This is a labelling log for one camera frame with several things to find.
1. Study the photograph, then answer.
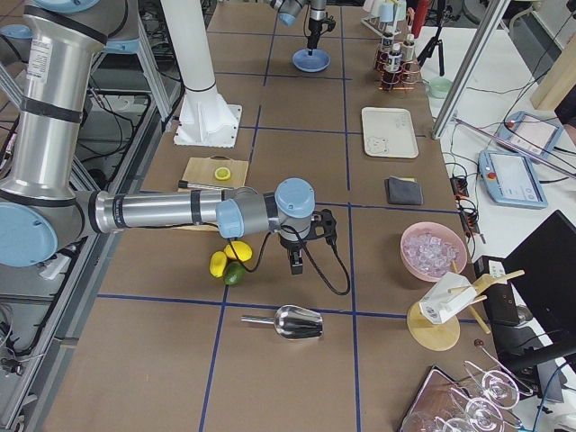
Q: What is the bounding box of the yellow lemon upper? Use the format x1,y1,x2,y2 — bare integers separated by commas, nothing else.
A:
223,240,253,262

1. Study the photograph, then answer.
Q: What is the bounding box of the white paper cup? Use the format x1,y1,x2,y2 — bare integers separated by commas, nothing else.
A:
418,272,477,325

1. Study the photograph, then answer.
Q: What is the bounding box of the cream rectangular tray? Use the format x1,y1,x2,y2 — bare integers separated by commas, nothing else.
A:
361,107,419,158

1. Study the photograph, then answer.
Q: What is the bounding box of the blue teach pendant near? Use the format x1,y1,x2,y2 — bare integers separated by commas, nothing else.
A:
478,150,548,209

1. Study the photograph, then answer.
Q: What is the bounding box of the black monitor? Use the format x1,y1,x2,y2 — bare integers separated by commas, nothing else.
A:
485,210,575,372

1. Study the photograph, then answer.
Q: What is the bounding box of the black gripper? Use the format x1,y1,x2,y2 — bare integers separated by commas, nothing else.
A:
307,16,336,56
279,228,310,275

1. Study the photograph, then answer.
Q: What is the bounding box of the black handled knife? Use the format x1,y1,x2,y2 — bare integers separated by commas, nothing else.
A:
177,179,233,190

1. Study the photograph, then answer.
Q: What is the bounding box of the lemon slice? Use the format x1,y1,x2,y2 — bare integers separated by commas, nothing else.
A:
213,166,231,182

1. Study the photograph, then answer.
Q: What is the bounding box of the black camera tripod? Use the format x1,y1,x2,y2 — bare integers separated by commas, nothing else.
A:
417,0,446,77

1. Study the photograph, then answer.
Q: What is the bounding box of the dark tablet tray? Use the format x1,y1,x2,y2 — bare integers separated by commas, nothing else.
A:
400,366,523,431

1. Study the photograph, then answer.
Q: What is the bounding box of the mint green bowl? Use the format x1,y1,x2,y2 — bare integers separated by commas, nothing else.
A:
426,76,453,99

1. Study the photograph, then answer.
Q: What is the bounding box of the blue plate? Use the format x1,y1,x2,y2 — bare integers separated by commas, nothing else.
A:
292,49,331,73

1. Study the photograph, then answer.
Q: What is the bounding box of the dark grey folded cloth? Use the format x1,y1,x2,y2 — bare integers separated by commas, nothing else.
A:
385,176,423,205

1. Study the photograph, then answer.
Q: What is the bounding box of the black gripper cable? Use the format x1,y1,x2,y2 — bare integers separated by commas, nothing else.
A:
224,209,351,297

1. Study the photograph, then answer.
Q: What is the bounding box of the wine glass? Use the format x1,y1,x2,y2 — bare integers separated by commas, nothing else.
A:
448,387,504,431
463,361,519,410
400,411,473,432

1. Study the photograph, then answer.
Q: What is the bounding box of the wine glass middle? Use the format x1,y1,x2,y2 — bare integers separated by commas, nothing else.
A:
448,387,504,431

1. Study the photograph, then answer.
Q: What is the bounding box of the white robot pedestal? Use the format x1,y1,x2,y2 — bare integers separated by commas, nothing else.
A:
161,0,242,148

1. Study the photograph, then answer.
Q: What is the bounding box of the yellow lemon lower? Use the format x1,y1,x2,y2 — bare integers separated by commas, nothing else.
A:
209,250,228,278

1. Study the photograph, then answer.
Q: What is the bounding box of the blue teach pendant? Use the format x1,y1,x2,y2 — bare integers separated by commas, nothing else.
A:
478,150,548,209
497,111,563,159

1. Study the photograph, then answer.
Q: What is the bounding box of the wine glass upper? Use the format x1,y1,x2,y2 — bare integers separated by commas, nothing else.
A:
463,361,519,410

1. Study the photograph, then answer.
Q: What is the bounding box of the copper wire bottle rack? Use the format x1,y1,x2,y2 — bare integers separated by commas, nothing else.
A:
373,31,420,91

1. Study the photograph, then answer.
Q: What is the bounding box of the silver metal scoop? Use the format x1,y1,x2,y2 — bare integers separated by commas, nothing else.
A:
241,305,323,340

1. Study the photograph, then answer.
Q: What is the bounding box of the pink bowl of ice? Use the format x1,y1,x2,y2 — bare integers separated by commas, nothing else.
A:
400,221,468,282

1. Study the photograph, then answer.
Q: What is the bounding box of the blue teach pendant far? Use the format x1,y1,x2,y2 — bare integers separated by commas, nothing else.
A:
497,111,563,159

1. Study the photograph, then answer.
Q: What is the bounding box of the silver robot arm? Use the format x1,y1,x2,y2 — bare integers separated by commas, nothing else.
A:
269,0,336,56
1,1,316,267

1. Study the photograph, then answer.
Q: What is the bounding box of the aluminium frame post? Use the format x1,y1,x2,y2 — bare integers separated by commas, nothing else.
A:
431,0,510,140

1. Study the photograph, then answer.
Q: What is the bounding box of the green lime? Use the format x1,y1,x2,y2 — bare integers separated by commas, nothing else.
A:
222,261,247,286

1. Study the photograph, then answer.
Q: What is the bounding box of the yellow lemon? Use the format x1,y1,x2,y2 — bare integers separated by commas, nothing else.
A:
209,250,228,278
223,240,253,262

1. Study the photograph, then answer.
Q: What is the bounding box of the wine glass lower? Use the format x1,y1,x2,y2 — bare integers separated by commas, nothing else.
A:
400,411,473,432

